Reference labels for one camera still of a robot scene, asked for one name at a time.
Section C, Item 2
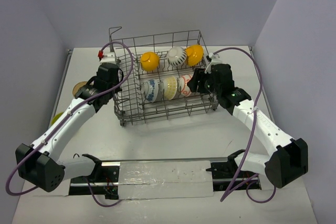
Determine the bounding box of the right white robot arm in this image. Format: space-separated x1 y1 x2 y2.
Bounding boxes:
187 64 308 188

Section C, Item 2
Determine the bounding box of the blue floral ceramic bowl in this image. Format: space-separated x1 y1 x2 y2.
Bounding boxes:
141 79 160 103

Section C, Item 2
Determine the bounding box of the white striped ceramic bowl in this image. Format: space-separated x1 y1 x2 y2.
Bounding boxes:
166 47 187 67

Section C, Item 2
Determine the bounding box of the large orange plastic bowl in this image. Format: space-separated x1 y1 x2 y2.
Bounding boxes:
185 45 204 67

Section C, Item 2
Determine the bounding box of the grey wire dish rack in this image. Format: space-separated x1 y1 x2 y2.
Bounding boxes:
110 30 218 126

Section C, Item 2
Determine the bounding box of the tan ceramic bowl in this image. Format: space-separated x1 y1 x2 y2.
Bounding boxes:
72 81 87 97

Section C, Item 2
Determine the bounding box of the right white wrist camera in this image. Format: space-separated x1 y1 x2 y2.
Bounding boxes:
205 52 223 74

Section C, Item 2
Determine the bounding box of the small orange plastic bowl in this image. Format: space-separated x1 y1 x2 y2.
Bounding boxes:
140 51 160 71

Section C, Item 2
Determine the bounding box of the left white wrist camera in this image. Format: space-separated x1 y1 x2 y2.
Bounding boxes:
100 52 116 64

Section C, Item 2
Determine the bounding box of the red patterned white bowl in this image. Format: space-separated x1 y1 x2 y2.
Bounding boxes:
177 74 192 97

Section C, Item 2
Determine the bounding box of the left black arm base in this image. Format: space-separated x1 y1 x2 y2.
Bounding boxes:
68 162 121 200

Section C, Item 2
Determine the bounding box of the lime green plastic bowl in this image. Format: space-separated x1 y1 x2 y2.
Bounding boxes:
51 112 63 125

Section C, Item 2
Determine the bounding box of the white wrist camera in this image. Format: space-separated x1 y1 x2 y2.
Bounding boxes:
100 52 116 64
205 52 223 74

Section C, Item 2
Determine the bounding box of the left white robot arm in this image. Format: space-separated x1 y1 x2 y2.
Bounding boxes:
15 63 123 192

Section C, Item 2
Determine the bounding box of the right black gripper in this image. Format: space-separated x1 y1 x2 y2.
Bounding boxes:
187 67 222 96

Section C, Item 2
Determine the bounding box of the clear plastic tape sheet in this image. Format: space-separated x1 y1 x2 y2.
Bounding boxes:
118 161 214 200

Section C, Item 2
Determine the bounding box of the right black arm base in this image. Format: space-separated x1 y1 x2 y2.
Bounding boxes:
206 158 261 191

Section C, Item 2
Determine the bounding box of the pale yellow flower bowl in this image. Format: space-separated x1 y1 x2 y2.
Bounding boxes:
159 76 177 100

